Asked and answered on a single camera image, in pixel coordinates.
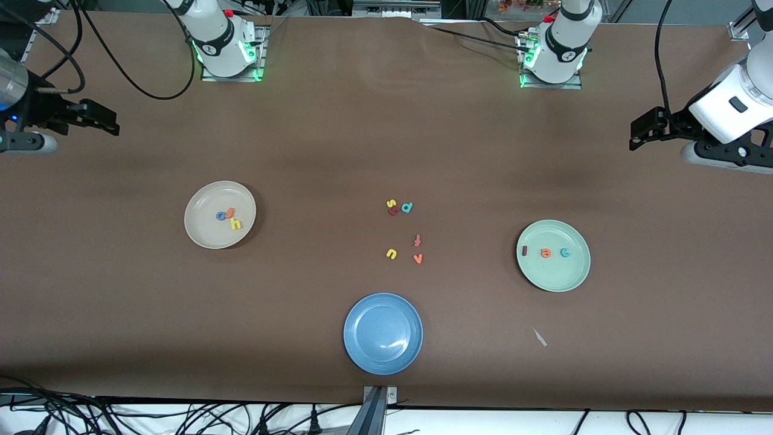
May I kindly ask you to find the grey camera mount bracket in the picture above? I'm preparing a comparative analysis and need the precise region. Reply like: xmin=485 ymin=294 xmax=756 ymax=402
xmin=361 ymin=385 xmax=399 ymax=435

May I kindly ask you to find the black cable to arm base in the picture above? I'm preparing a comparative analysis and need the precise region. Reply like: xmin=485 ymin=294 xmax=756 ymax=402
xmin=477 ymin=17 xmax=532 ymax=38
xmin=423 ymin=24 xmax=532 ymax=53

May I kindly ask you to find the light green plate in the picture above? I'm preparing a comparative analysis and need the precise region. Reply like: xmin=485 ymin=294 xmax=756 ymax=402
xmin=516 ymin=219 xmax=591 ymax=293

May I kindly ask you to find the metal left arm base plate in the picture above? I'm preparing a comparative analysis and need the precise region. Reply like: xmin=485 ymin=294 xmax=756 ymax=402
xmin=518 ymin=33 xmax=583 ymax=91

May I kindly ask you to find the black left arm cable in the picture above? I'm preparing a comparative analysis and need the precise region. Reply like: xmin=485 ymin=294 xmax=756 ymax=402
xmin=654 ymin=0 xmax=676 ymax=111

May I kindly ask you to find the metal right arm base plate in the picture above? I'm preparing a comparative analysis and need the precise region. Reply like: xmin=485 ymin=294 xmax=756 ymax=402
xmin=200 ymin=24 xmax=267 ymax=83

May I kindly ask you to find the aluminium frame corner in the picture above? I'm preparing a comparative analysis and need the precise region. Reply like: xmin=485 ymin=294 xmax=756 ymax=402
xmin=727 ymin=12 xmax=755 ymax=42
xmin=21 ymin=8 xmax=61 ymax=61

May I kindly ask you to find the brown table cover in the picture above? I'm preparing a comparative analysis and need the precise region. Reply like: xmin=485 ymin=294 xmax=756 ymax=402
xmin=0 ymin=11 xmax=773 ymax=413

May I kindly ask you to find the beige brown plate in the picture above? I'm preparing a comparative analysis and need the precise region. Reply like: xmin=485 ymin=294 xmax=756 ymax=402
xmin=184 ymin=181 xmax=257 ymax=250

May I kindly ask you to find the grey box behind table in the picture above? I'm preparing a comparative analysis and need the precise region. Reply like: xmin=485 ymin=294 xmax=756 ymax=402
xmin=352 ymin=0 xmax=443 ymax=20

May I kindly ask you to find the blue plate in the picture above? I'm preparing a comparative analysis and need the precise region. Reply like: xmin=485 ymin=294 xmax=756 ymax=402
xmin=343 ymin=293 xmax=423 ymax=376

